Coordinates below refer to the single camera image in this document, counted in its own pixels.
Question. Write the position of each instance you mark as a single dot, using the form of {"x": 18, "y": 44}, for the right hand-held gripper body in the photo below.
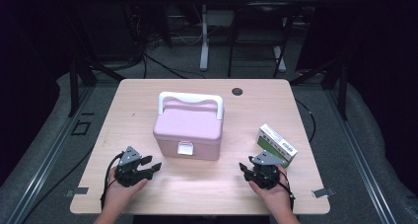
{"x": 264, "y": 171}

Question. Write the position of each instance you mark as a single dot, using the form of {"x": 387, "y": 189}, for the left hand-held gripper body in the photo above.
{"x": 129, "y": 169}

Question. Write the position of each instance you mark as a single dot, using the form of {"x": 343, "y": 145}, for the green and white medicine carton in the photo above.
{"x": 275, "y": 141}

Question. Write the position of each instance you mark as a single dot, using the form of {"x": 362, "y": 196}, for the person's right hand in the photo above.
{"x": 276, "y": 197}

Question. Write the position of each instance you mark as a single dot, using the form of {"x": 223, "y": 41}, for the person's left hand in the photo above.
{"x": 120, "y": 197}

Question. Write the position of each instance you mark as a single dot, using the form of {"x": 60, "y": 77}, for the grey tape strip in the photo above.
{"x": 323, "y": 192}
{"x": 77, "y": 191}

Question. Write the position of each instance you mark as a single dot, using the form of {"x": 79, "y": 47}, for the dark round table grommet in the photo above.
{"x": 237, "y": 91}

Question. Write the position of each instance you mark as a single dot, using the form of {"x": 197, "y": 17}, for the black metal stand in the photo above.
{"x": 342, "y": 89}
{"x": 75, "y": 86}

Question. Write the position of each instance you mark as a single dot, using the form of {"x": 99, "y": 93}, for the white desk leg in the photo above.
{"x": 204, "y": 43}
{"x": 280, "y": 59}

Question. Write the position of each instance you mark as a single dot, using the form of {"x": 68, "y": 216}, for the black chair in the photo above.
{"x": 259, "y": 30}

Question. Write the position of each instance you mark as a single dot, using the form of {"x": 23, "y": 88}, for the metal floor rail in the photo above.
{"x": 42, "y": 164}
{"x": 361, "y": 158}

